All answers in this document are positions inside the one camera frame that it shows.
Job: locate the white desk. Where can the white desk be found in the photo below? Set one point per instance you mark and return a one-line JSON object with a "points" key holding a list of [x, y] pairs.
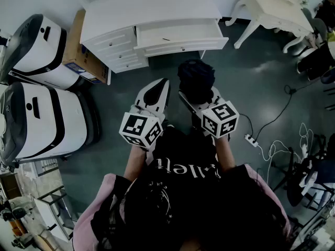
{"points": [[157, 9]]}

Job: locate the brown cardboard box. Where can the brown cardboard box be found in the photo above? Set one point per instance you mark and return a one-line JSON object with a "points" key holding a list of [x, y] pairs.
{"points": [[78, 48]]}

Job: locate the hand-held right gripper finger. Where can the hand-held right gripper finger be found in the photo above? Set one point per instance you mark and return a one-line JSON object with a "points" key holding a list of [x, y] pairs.
{"points": [[216, 95], [188, 101]]}

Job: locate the person's left forearm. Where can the person's left forearm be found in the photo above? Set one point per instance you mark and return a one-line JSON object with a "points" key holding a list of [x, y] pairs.
{"points": [[134, 163]]}

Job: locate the black frame glass table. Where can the black frame glass table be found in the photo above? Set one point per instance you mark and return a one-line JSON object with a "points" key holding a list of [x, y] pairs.
{"points": [[61, 218]]}

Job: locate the person's pink jacket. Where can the person's pink jacket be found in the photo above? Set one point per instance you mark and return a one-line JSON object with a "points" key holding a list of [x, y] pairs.
{"points": [[86, 223]]}

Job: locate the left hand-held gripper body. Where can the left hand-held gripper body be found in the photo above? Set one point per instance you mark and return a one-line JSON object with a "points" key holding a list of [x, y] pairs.
{"points": [[136, 127]]}

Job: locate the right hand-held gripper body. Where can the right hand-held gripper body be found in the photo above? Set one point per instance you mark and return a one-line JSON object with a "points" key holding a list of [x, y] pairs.
{"points": [[220, 119]]}

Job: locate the person's right forearm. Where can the person's right forearm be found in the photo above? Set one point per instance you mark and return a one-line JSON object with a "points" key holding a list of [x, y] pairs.
{"points": [[225, 155]]}

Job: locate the black cloth item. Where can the black cloth item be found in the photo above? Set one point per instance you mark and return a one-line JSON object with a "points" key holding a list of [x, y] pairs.
{"points": [[195, 80]]}

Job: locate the white black wheeled machine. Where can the white black wheeled machine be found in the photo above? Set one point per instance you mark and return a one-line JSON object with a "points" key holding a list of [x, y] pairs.
{"points": [[34, 51], [68, 121]]}

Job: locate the white power strip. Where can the white power strip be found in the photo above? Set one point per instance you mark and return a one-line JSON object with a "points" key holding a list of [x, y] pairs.
{"points": [[251, 140]]}

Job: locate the black office chair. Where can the black office chair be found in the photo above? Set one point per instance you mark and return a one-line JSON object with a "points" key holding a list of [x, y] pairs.
{"points": [[293, 192]]}

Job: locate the person's white sneaker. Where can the person's white sneaker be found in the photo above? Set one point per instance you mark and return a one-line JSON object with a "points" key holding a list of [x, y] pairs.
{"points": [[170, 126]]}

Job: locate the person's black printed shirt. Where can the person's black printed shirt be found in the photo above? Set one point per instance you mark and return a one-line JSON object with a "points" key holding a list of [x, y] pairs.
{"points": [[188, 192]]}

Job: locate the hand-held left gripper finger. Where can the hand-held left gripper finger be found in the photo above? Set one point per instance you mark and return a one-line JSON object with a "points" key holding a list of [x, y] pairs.
{"points": [[163, 101], [141, 93]]}

